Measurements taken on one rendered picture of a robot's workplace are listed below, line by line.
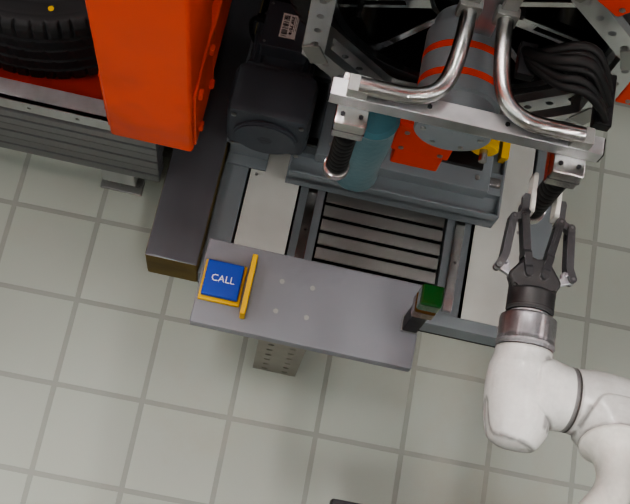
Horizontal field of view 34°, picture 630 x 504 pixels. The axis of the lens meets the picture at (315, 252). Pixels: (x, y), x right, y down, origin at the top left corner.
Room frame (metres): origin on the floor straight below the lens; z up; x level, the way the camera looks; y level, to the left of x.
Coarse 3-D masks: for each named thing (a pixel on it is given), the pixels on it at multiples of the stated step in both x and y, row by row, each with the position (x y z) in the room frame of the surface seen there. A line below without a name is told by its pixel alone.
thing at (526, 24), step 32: (352, 0) 1.02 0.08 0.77; (384, 0) 1.03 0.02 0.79; (416, 0) 1.03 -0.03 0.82; (448, 0) 1.07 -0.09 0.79; (544, 0) 1.05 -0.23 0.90; (352, 32) 1.00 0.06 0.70; (384, 32) 1.05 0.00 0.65; (416, 32) 1.03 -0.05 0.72; (544, 32) 1.06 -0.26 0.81; (576, 32) 1.07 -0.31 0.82; (416, 64) 1.03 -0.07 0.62; (512, 64) 1.08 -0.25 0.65
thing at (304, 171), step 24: (312, 120) 1.08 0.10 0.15; (312, 144) 1.00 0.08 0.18; (504, 144) 1.16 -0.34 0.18; (288, 168) 0.93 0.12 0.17; (312, 168) 0.96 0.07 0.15; (504, 168) 1.10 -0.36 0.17; (336, 192) 0.94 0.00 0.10; (360, 192) 0.95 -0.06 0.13; (384, 192) 0.95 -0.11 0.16; (408, 192) 0.98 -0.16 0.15; (432, 192) 1.00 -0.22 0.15; (456, 216) 0.97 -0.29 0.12; (480, 216) 0.98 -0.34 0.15
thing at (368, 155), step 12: (372, 120) 0.83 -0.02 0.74; (384, 120) 0.83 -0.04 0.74; (396, 120) 0.84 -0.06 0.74; (372, 132) 0.80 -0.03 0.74; (384, 132) 0.81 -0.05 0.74; (360, 144) 0.80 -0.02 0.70; (372, 144) 0.80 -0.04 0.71; (384, 144) 0.81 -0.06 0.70; (360, 156) 0.79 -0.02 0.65; (372, 156) 0.80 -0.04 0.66; (384, 156) 0.82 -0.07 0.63; (360, 168) 0.79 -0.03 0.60; (372, 168) 0.80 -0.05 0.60; (348, 180) 0.80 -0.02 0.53; (360, 180) 0.80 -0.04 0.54; (372, 180) 0.82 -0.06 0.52
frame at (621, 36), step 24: (312, 0) 0.91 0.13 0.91; (336, 0) 0.91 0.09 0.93; (576, 0) 0.94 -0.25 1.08; (312, 24) 0.91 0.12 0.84; (600, 24) 0.95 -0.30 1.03; (624, 24) 0.97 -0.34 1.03; (312, 48) 0.91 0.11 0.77; (336, 48) 0.95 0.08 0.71; (624, 48) 0.96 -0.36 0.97; (336, 72) 0.91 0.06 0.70; (360, 72) 0.96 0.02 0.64; (384, 72) 0.98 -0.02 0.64; (624, 72) 0.96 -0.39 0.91; (528, 96) 1.00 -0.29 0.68; (552, 96) 1.00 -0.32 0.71; (576, 96) 0.99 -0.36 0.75; (576, 120) 0.96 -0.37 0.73
